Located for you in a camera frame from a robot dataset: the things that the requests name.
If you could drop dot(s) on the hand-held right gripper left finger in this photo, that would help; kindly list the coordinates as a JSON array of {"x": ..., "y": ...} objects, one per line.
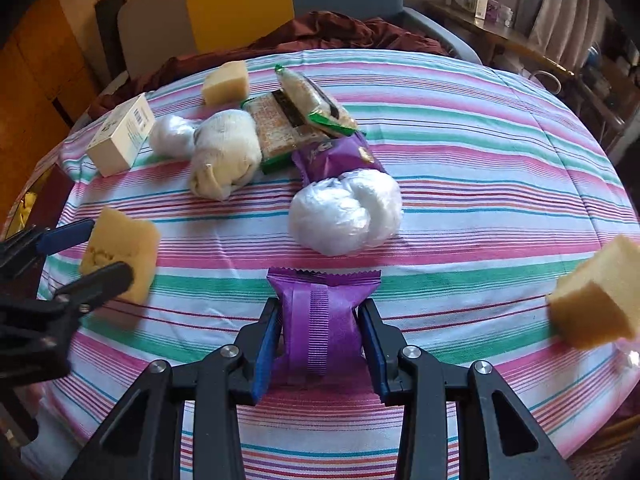
[{"x": 267, "y": 350}]

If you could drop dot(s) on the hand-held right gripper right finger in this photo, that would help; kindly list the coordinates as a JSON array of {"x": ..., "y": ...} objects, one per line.
[{"x": 374, "y": 352}]

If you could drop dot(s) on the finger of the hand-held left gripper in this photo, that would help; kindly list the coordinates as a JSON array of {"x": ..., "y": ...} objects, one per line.
[
  {"x": 65, "y": 237},
  {"x": 100, "y": 282}
]

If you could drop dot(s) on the yellow sponge with imprint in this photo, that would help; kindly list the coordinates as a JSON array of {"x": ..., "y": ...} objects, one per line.
[{"x": 127, "y": 240}]

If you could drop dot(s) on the purple snack packet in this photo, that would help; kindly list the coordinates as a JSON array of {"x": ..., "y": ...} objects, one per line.
[
  {"x": 320, "y": 320},
  {"x": 332, "y": 160}
]

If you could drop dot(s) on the white cardboard box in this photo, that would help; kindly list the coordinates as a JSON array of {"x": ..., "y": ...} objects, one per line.
[{"x": 120, "y": 132}]

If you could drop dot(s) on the clear plastic bag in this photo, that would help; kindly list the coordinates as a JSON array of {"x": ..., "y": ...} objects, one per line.
[
  {"x": 172, "y": 135},
  {"x": 340, "y": 215}
]

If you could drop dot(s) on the brown cracker packet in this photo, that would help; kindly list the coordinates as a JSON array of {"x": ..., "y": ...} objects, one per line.
[{"x": 272, "y": 130}]

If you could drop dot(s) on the wooden wardrobe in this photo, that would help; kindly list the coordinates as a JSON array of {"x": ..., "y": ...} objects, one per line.
[{"x": 35, "y": 75}]

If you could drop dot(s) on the grey yellow blue armchair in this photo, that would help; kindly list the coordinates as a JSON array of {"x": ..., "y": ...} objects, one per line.
[{"x": 240, "y": 0}]

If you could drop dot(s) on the maroon cloth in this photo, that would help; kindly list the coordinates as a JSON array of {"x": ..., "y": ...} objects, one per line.
[{"x": 330, "y": 30}]

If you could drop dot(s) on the wooden side table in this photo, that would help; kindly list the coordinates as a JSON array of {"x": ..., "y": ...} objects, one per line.
[{"x": 530, "y": 47}]

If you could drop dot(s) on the small purple items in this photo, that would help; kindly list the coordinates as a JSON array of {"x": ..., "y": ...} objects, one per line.
[{"x": 500, "y": 12}]

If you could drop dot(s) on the pale patterned curtain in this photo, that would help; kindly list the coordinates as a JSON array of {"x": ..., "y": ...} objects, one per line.
[{"x": 565, "y": 5}]

